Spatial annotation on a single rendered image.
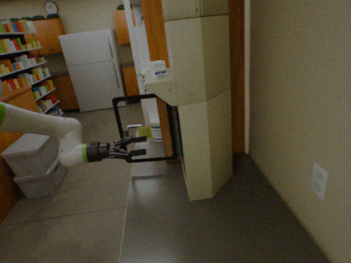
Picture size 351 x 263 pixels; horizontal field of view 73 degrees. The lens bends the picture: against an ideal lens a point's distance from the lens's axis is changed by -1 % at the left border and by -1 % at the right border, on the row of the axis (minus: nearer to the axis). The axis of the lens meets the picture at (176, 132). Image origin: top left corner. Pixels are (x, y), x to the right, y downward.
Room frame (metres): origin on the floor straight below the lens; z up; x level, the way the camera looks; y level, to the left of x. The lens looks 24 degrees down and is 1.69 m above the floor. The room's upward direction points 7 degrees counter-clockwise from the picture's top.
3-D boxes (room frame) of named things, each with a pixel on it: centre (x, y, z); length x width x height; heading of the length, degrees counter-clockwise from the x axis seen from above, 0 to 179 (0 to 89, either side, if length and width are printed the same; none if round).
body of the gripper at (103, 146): (1.00, 0.32, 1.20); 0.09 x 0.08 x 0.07; 93
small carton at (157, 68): (0.98, 0.04, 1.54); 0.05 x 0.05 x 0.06; 21
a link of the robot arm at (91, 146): (1.00, 0.39, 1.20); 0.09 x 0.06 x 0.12; 3
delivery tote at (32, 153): (2.62, 1.73, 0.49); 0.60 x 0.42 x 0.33; 3
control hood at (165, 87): (1.03, 0.04, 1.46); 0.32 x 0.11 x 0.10; 3
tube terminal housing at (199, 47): (1.04, -0.14, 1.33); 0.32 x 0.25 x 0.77; 3
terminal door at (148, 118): (1.20, 0.16, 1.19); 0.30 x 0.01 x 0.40; 85
